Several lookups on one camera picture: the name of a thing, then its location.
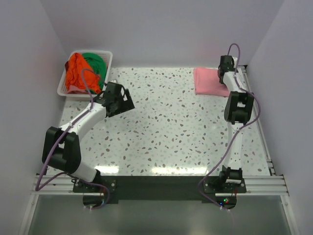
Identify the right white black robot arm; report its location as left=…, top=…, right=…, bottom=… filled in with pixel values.
left=218, top=55, right=254, bottom=192

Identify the white plastic basket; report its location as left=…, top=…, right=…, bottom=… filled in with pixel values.
left=57, top=49, right=112, bottom=100

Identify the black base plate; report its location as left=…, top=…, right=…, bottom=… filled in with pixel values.
left=72, top=176, right=247, bottom=209

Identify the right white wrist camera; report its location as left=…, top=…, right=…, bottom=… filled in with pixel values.
left=232, top=56, right=239, bottom=68

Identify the dark red garment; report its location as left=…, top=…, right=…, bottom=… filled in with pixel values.
left=65, top=61, right=69, bottom=72

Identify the pink t shirt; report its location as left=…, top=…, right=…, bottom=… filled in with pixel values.
left=193, top=67, right=230, bottom=97

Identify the green t shirt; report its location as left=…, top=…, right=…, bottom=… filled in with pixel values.
left=82, top=52, right=107, bottom=85

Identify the orange t shirt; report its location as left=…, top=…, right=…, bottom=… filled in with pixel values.
left=65, top=52, right=104, bottom=94

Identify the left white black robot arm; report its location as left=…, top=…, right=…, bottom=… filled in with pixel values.
left=42, top=82, right=134, bottom=192

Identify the aluminium frame rail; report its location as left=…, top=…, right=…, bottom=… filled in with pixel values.
left=34, top=68, right=288, bottom=205

